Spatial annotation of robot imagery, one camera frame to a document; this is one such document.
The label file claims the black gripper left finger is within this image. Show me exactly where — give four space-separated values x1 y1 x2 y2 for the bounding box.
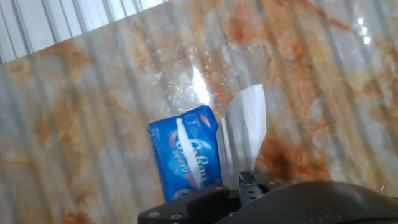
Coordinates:
138 171 264 224

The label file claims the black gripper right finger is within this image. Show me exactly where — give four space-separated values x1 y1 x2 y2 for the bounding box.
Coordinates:
262 181 283 192

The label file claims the white paper napkin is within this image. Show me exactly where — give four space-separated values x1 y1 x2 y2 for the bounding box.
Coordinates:
216 83 267 190

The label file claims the blue tissue pack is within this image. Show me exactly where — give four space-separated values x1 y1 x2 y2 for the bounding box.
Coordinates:
148 105 223 203

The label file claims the orange marble pattern mat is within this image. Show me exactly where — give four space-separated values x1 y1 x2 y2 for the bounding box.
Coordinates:
0 0 398 224

